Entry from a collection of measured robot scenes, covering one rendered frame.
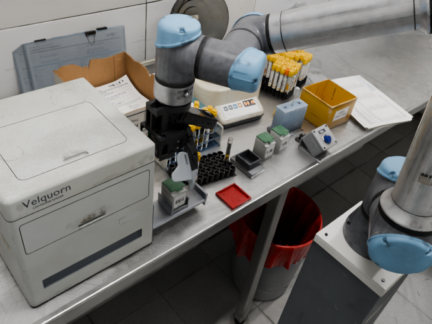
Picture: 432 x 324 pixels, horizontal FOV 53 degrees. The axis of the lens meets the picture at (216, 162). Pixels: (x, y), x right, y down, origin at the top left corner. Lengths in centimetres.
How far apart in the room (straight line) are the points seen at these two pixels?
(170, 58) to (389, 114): 105
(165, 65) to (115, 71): 67
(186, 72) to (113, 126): 18
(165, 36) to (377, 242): 53
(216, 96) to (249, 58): 62
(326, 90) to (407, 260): 83
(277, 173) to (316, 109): 31
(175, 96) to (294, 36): 24
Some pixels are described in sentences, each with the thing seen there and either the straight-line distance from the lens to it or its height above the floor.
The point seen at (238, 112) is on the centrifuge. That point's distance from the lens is 138.
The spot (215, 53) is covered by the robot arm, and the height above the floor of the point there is 135.
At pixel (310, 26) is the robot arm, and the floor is 139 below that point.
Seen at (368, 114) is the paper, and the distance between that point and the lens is 161.
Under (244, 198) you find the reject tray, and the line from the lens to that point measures 114.
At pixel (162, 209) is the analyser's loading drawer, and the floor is 91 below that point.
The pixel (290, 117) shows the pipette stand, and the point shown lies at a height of 95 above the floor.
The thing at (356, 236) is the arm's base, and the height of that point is 94.
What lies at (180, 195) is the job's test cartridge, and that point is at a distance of 100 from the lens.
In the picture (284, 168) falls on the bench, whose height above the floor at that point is 88.
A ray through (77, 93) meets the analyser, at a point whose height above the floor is 117.
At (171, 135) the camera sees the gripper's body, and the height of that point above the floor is 116.
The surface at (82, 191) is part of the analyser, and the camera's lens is 78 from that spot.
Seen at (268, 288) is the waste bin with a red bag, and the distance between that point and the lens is 192.
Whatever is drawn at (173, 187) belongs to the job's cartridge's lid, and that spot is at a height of 98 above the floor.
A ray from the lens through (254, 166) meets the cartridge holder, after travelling 122.
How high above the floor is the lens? 168
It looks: 41 degrees down
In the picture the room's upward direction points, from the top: 9 degrees clockwise
